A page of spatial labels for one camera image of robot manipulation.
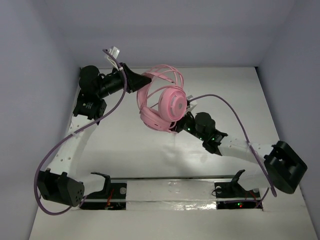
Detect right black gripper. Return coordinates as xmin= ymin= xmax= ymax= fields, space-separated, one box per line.
xmin=162 ymin=107 xmax=206 ymax=142

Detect pink headphones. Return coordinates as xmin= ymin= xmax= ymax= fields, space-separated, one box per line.
xmin=136 ymin=64 xmax=187 ymax=133

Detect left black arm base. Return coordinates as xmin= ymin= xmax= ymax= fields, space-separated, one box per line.
xmin=78 ymin=172 xmax=127 ymax=211

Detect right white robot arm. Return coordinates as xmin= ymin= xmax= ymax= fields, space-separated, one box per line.
xmin=174 ymin=112 xmax=308 ymax=197

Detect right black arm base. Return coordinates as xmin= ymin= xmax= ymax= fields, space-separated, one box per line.
xmin=211 ymin=169 xmax=263 ymax=210

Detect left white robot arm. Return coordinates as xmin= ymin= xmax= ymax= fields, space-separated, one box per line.
xmin=35 ymin=63 xmax=152 ymax=208

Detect silver foil strip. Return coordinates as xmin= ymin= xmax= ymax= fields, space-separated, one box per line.
xmin=125 ymin=180 xmax=217 ymax=211

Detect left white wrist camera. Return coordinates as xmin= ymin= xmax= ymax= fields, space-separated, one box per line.
xmin=102 ymin=46 xmax=120 ymax=69

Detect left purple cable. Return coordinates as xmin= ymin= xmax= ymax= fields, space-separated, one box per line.
xmin=34 ymin=49 xmax=127 ymax=216

